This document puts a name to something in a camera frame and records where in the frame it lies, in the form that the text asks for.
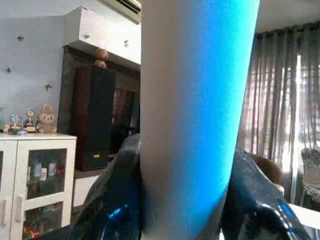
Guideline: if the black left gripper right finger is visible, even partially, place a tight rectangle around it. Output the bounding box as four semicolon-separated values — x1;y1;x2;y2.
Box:
219;144;314;240

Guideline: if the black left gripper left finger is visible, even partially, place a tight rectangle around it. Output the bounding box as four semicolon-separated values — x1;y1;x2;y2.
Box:
69;132;144;240

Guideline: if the white plastic table leg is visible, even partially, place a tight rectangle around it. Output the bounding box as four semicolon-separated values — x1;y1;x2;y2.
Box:
139;0;261;240

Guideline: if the brown armchair back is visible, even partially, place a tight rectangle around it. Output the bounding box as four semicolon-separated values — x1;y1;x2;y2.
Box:
249;153;286;197

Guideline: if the grey patterned chair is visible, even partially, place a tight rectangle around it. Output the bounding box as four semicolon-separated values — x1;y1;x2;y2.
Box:
299;146;320;207

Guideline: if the white glass door cabinet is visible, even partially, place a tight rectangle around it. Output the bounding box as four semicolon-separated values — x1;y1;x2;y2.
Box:
0;132;79;240

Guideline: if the dark wooden display cabinet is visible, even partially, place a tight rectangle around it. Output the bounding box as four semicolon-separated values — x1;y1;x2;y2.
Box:
56;44;142;174

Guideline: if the beige plush bunny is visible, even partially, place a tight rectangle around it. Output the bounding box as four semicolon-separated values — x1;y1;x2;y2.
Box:
37;103;59;135

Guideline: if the small gold trophy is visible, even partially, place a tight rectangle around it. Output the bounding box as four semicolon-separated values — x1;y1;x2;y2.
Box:
4;113;28;136
24;108;39;134

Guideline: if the grey pleated curtain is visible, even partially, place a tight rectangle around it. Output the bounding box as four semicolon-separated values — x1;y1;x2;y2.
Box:
237;20;320;174

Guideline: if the brown teddy bear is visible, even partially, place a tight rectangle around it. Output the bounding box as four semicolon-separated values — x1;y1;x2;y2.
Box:
93;47;110;69

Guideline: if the white wall cupboard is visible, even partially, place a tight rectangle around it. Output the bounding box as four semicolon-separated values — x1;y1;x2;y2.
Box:
64;5;142;72

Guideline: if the white wall air conditioner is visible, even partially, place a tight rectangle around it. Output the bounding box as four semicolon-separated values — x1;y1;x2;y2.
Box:
101;0;143;25

